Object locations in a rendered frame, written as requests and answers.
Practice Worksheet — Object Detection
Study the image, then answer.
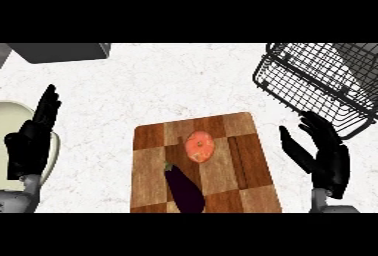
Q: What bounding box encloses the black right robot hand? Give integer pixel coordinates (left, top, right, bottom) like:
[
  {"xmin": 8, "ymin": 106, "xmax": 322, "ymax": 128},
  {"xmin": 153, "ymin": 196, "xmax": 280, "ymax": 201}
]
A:
[{"xmin": 277, "ymin": 110, "xmax": 351, "ymax": 200}]

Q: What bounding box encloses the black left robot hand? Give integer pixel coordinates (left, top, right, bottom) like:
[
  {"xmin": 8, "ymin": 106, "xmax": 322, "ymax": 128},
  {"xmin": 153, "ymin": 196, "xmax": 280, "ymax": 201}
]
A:
[{"xmin": 3, "ymin": 84, "xmax": 63, "ymax": 181}]

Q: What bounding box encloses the checkered wooden cutting board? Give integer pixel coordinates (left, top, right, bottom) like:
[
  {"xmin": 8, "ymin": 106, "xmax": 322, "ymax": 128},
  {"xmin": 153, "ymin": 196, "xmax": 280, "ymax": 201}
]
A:
[{"xmin": 128, "ymin": 111, "xmax": 283, "ymax": 214}]

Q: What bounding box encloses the pale cream plate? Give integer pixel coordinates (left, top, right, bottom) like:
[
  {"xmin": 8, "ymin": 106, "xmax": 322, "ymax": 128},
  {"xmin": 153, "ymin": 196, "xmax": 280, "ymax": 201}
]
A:
[{"xmin": 0, "ymin": 100, "xmax": 62, "ymax": 192}]

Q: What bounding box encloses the dark grey appliance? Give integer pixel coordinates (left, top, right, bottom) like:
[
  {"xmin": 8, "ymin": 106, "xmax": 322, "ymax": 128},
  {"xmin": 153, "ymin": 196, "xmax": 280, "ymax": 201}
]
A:
[{"xmin": 4, "ymin": 43, "xmax": 112, "ymax": 65}]

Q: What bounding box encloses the dark purple eggplant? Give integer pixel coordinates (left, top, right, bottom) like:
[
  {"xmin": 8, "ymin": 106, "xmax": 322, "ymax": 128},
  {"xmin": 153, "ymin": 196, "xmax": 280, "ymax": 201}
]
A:
[{"xmin": 162, "ymin": 161, "xmax": 206, "ymax": 214}]

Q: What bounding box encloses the black wire tiered basket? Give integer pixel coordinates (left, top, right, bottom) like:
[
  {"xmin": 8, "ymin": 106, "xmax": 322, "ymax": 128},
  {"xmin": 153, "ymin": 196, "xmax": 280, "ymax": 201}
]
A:
[{"xmin": 251, "ymin": 43, "xmax": 378, "ymax": 140}]

